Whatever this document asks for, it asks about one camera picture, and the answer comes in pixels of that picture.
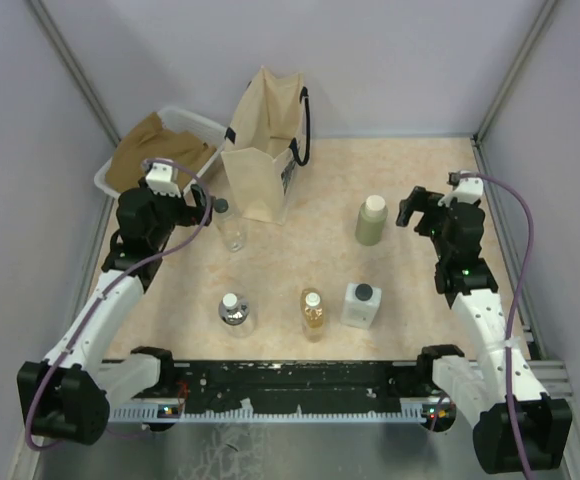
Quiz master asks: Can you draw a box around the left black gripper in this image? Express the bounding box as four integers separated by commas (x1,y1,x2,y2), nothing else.
140,177,215,247

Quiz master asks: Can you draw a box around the green bottle beige cap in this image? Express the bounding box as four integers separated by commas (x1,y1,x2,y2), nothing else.
355,195,388,246

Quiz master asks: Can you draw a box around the clear bottle dark cap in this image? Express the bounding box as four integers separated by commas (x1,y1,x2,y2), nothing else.
212,198,246,252

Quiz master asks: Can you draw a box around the beige canvas tote bag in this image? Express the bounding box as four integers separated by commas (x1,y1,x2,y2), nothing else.
222,67,311,225

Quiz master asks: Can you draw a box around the white square bottle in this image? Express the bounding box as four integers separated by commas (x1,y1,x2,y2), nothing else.
340,283,382,330

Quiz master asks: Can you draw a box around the clear bottle white cap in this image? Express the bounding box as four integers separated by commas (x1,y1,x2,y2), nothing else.
218,292,256,338

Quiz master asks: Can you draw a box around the amber liquid bottle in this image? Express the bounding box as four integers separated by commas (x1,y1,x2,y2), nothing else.
300,288,327,342

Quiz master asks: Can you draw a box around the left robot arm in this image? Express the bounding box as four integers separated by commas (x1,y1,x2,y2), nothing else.
17,184,212,451

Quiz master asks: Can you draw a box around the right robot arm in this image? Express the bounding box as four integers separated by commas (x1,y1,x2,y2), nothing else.
396,186,572,474

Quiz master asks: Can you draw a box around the white plastic basket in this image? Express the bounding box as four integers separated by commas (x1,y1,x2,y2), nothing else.
94,106,226,199

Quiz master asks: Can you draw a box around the brown cloth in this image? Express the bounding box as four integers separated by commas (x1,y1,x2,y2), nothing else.
105,112,216,193

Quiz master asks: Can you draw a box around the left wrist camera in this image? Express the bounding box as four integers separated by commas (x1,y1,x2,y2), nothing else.
143,158,181,198

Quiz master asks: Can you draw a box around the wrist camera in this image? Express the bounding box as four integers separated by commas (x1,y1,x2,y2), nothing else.
143,158,181,198
441,170,484,207

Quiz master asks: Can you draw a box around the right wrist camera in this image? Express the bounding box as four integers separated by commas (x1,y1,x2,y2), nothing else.
441,170,484,207

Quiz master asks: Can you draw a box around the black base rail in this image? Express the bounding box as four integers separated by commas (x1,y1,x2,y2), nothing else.
159,360,432,414

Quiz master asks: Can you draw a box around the white toothed cable duct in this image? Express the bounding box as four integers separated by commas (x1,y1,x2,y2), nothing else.
109,402,456,425

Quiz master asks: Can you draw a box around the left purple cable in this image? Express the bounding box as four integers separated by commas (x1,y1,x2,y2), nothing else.
23,158,212,451

